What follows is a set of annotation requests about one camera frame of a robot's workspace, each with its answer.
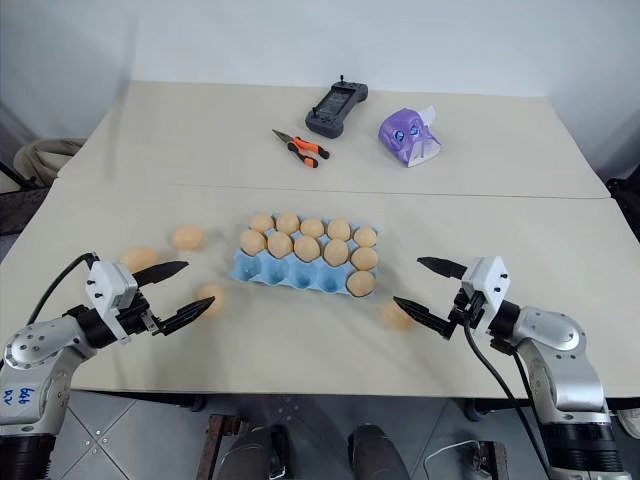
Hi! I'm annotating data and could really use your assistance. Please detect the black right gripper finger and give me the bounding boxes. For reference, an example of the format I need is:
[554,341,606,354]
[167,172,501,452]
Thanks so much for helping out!
[416,256,467,280]
[392,296,455,340]

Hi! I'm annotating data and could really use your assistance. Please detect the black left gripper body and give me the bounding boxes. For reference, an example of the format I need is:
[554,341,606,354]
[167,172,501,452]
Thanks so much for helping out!
[117,292,164,342]

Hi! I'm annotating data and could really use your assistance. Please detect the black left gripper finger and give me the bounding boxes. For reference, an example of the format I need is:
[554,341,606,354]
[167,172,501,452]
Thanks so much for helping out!
[153,295,217,337]
[131,260,190,288]

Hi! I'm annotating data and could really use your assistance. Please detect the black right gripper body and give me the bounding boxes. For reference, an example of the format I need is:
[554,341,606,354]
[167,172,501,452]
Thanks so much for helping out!
[446,291,490,342]

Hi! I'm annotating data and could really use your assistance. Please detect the blue egg tray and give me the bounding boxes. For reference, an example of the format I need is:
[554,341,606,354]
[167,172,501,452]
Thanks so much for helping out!
[228,213,384,299]

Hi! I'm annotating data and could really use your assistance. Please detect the purple tissue pack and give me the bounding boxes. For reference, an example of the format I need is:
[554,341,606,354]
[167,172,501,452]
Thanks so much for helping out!
[376,104,443,170]

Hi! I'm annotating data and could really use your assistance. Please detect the dark rounded shape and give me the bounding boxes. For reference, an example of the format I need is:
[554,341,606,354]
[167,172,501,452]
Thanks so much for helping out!
[219,423,292,480]
[347,423,407,480]

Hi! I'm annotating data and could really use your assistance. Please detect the beige fabric bag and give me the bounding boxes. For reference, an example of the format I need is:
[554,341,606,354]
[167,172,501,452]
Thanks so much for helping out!
[13,138,87,187]

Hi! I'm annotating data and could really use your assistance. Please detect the dark grey remote controller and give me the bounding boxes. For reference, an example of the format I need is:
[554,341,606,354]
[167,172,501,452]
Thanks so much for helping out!
[304,74,370,139]

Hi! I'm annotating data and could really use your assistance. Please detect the black chair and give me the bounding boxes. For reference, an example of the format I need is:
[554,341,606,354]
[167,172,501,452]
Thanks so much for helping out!
[605,174,640,236]

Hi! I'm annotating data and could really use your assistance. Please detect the white shoe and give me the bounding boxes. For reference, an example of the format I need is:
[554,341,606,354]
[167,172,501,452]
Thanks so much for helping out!
[614,408,640,440]

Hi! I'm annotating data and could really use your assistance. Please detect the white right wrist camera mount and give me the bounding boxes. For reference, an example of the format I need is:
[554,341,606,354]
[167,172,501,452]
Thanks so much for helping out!
[458,255,512,332]

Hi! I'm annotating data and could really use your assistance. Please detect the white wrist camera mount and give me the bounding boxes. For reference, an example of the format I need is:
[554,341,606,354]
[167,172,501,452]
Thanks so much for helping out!
[85,259,139,347]
[458,255,512,332]

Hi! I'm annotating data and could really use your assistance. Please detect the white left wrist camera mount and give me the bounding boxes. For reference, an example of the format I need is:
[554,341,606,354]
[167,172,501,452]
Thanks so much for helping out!
[85,259,139,347]

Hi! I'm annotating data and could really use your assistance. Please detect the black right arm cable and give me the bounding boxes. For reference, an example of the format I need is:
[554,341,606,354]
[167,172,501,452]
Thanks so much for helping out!
[462,319,556,480]

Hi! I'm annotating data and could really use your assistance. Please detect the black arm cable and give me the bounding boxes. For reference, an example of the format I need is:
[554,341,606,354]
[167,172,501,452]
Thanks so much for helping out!
[25,252,101,326]
[462,319,556,480]

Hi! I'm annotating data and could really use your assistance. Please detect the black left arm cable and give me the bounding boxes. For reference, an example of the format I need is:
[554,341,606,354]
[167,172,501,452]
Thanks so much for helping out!
[25,252,101,326]

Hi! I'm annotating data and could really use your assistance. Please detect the rusty metal frame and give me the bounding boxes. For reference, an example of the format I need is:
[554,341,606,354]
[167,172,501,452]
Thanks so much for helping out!
[194,413,239,480]

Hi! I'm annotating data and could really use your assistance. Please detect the thin white cable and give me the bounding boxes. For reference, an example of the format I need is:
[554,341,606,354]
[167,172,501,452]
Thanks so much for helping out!
[422,439,484,480]

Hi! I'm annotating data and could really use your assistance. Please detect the orange black handled pliers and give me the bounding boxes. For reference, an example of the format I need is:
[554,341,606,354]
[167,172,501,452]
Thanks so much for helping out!
[271,128,331,170]

